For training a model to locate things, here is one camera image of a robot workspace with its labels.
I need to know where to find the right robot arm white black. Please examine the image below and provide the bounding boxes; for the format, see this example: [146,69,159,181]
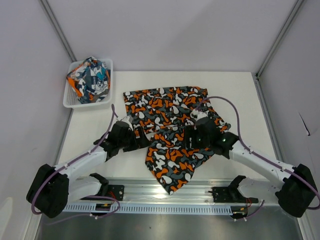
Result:
[184,117,320,218]

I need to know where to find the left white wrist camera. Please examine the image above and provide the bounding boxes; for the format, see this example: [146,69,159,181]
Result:
[118,115,133,125]

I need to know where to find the white slotted cable duct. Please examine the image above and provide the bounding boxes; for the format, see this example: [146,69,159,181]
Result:
[63,203,233,216]

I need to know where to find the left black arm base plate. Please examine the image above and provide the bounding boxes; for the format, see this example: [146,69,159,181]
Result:
[82,184,125,201]

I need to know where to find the blue orange patterned shorts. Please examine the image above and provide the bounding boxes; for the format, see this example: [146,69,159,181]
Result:
[66,56,111,104]

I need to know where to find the aluminium mounting rail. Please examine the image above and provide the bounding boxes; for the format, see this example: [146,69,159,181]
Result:
[109,178,279,205]

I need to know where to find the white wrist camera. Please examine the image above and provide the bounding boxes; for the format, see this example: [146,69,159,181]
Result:
[190,109,209,123]
[118,115,133,125]

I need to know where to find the orange black camo shorts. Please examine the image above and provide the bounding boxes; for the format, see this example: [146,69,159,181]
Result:
[123,86,231,195]

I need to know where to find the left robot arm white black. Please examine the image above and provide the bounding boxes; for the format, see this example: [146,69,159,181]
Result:
[26,120,151,218]

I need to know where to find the white plastic basket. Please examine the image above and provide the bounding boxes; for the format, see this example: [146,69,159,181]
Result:
[63,58,114,109]

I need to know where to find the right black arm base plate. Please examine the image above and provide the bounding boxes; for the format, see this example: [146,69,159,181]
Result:
[208,175,259,204]

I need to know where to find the aluminium frame post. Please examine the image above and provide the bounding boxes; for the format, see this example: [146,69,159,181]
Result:
[255,0,307,80]
[39,0,77,62]

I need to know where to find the left aluminium frame post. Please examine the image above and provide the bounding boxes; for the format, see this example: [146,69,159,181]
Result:
[39,0,77,62]

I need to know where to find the right aluminium frame post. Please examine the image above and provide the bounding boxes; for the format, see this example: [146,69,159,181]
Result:
[255,0,307,80]

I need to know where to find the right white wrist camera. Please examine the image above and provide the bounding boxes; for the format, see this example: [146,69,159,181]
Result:
[190,109,209,123]

